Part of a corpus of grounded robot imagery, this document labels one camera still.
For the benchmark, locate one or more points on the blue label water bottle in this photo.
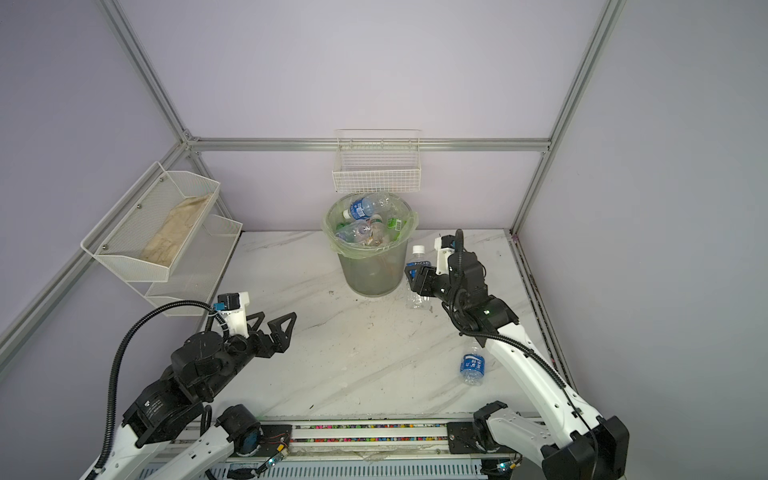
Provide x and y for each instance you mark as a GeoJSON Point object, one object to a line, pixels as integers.
{"type": "Point", "coordinates": [375, 203]}

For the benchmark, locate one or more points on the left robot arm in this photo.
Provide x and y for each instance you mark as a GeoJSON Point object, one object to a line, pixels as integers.
{"type": "Point", "coordinates": [200, 369]}

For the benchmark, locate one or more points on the clear purple label bottle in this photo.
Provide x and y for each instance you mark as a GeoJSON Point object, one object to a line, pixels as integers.
{"type": "Point", "coordinates": [361, 232]}

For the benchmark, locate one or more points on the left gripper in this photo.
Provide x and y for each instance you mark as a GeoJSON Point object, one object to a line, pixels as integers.
{"type": "Point", "coordinates": [280, 341]}

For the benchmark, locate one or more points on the white mesh shelf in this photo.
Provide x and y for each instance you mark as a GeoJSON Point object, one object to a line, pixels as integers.
{"type": "Point", "coordinates": [199, 270]}
{"type": "Point", "coordinates": [121, 239]}

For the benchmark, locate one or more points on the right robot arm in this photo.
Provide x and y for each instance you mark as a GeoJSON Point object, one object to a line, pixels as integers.
{"type": "Point", "coordinates": [528, 372]}

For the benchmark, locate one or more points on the upper white mesh shelf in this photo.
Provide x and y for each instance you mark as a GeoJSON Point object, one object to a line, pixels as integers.
{"type": "Point", "coordinates": [121, 239]}

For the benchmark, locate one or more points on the lime green label bottle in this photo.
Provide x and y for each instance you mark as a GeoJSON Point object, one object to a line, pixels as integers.
{"type": "Point", "coordinates": [396, 225]}

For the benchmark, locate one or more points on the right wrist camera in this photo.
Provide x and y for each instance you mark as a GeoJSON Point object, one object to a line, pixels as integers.
{"type": "Point", "coordinates": [444, 247]}

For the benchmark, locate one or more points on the white wire wall basket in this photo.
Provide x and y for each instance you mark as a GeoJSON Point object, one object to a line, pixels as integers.
{"type": "Point", "coordinates": [374, 160]}

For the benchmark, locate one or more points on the green bin liner bag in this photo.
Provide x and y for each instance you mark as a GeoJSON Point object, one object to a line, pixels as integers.
{"type": "Point", "coordinates": [333, 219]}

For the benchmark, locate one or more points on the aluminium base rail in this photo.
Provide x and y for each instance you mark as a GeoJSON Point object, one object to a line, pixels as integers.
{"type": "Point", "coordinates": [237, 433]}

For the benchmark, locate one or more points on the Pocari Sweat bottle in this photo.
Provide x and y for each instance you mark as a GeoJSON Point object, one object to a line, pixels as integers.
{"type": "Point", "coordinates": [418, 257]}

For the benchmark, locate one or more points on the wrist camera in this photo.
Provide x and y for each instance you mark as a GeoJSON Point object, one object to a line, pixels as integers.
{"type": "Point", "coordinates": [444, 247]}
{"type": "Point", "coordinates": [232, 308]}

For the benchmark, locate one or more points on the lower white mesh shelf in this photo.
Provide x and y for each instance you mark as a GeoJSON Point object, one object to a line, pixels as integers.
{"type": "Point", "coordinates": [199, 270]}

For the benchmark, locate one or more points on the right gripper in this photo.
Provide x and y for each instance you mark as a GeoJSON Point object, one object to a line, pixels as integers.
{"type": "Point", "coordinates": [422, 277]}

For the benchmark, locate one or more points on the mesh waste bin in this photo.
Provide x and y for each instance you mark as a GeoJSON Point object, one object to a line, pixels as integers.
{"type": "Point", "coordinates": [375, 276]}

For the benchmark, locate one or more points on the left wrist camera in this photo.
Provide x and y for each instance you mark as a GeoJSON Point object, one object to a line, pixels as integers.
{"type": "Point", "coordinates": [232, 308]}

